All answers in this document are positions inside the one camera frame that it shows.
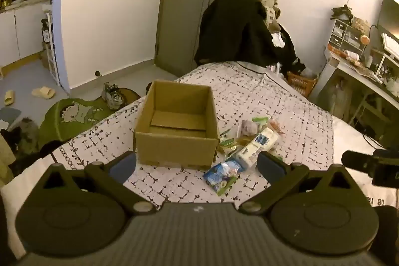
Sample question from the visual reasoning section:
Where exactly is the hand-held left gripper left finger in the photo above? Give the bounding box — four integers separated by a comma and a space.
34, 151, 157, 217

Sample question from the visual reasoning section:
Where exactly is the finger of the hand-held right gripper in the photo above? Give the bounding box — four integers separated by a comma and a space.
341, 150, 374, 172

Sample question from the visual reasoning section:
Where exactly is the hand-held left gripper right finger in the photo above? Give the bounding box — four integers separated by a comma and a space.
238, 151, 364, 214

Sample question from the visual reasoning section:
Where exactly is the white snack packet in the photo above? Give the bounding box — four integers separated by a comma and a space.
235, 127, 280, 172

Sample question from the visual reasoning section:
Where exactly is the clear orange snack packet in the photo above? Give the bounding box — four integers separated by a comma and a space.
266, 119, 286, 136

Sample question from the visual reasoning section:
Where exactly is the pink snack packet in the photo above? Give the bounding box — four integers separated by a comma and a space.
238, 119, 259, 137

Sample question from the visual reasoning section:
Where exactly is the blue snack packet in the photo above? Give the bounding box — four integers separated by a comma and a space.
202, 158, 247, 196

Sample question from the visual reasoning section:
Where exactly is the green yellow snack packet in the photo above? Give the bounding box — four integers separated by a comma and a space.
218, 137, 239, 155

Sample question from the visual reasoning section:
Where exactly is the brown cardboard box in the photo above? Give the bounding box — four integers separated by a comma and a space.
133, 80, 219, 170

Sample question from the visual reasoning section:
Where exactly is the white bed sheet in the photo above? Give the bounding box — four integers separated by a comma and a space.
0, 115, 399, 259

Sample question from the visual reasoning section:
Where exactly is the green cartoon rug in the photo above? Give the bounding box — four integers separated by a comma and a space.
37, 87, 142, 150

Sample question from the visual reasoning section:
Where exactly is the pair of grey sneakers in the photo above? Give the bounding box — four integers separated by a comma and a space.
101, 82, 123, 111

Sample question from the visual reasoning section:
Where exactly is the printed checked blanket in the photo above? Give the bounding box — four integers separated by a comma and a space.
51, 60, 335, 213

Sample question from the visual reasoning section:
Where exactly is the white desk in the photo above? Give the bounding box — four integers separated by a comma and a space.
310, 48, 399, 142

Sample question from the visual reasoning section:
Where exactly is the orange plastic basket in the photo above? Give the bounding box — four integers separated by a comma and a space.
287, 71, 318, 98

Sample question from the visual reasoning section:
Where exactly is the grey fluffy object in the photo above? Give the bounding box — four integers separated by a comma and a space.
0, 116, 41, 161

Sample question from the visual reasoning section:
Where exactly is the white keyboard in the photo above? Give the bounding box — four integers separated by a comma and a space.
381, 32, 399, 59

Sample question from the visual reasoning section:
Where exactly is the desktop drawer organiser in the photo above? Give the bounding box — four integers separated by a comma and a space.
327, 18, 370, 56

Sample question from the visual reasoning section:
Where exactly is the white cloth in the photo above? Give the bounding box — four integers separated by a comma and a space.
271, 32, 286, 48

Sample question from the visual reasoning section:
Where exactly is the white storage rack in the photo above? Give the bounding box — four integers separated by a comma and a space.
40, 12, 61, 86

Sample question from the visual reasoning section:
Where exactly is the black jacket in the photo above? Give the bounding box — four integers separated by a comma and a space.
194, 0, 300, 73

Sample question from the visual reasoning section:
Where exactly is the computer monitor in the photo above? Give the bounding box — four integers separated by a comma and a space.
377, 0, 399, 39

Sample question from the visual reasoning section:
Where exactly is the grey green door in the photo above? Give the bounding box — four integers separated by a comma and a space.
154, 0, 259, 78

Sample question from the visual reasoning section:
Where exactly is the white kitchen cabinet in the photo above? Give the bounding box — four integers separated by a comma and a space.
0, 0, 53, 70

